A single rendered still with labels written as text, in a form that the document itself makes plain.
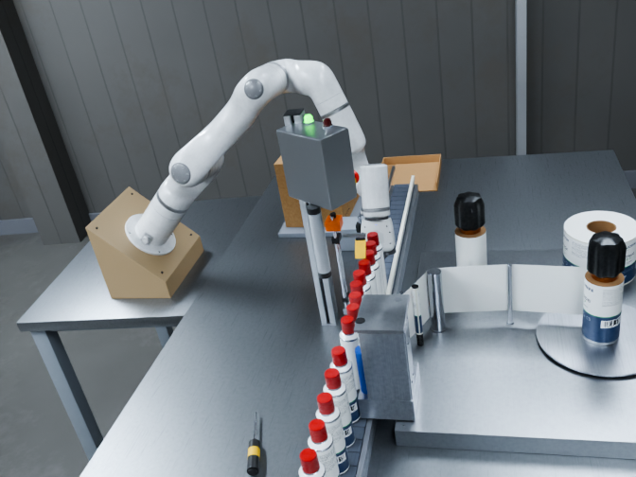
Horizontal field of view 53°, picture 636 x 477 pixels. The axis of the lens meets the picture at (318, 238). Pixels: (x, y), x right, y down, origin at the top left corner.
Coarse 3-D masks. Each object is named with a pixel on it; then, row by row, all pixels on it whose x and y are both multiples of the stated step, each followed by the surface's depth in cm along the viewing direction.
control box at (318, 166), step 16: (288, 128) 163; (304, 128) 161; (320, 128) 159; (336, 128) 157; (288, 144) 162; (304, 144) 157; (320, 144) 152; (336, 144) 156; (288, 160) 165; (304, 160) 160; (320, 160) 155; (336, 160) 157; (352, 160) 162; (288, 176) 168; (304, 176) 163; (320, 176) 158; (336, 176) 158; (352, 176) 162; (304, 192) 166; (320, 192) 161; (336, 192) 160; (352, 192) 164
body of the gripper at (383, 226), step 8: (368, 224) 195; (376, 224) 195; (384, 224) 194; (392, 224) 195; (368, 232) 196; (384, 232) 194; (392, 232) 195; (384, 240) 195; (392, 240) 195; (384, 248) 195; (392, 248) 195
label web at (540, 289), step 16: (528, 272) 167; (544, 272) 166; (560, 272) 164; (576, 272) 163; (528, 288) 169; (544, 288) 168; (560, 288) 166; (576, 288) 165; (528, 304) 172; (544, 304) 170; (560, 304) 169; (576, 304) 167
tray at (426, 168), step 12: (408, 156) 292; (420, 156) 291; (432, 156) 290; (396, 168) 291; (408, 168) 289; (420, 168) 287; (432, 168) 285; (396, 180) 280; (408, 180) 278; (420, 180) 276; (432, 180) 275
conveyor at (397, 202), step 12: (396, 192) 259; (396, 204) 249; (396, 216) 241; (408, 216) 244; (396, 228) 233; (396, 240) 225; (396, 276) 205; (360, 420) 153; (360, 432) 150; (360, 444) 146; (348, 456) 144
